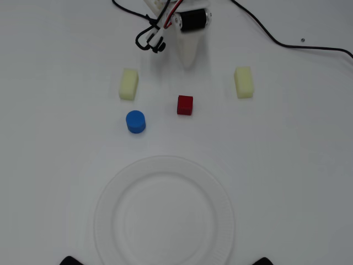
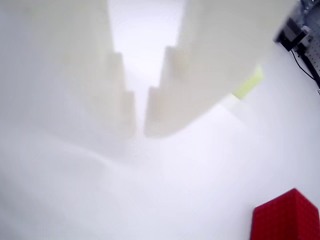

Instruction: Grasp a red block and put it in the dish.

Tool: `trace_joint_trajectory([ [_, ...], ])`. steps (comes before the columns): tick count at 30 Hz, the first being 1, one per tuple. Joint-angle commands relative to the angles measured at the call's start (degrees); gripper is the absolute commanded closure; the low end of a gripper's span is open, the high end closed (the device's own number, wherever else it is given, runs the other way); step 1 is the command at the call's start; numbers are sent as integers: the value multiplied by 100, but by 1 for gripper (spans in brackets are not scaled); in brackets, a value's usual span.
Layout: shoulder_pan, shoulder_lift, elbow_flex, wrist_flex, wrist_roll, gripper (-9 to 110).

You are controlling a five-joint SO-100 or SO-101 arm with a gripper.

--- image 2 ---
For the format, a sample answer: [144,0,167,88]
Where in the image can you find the black box device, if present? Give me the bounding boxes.
[273,15,312,52]

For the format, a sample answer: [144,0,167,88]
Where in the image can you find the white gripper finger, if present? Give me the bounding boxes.
[0,0,138,156]
[143,0,297,138]

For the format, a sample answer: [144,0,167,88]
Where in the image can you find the red block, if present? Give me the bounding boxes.
[250,187,320,240]

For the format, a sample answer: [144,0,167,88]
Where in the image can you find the perforated metal board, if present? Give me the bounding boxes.
[297,32,320,87]

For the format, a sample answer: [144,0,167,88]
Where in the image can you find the pale yellow foam sponge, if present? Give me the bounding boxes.
[231,64,265,101]

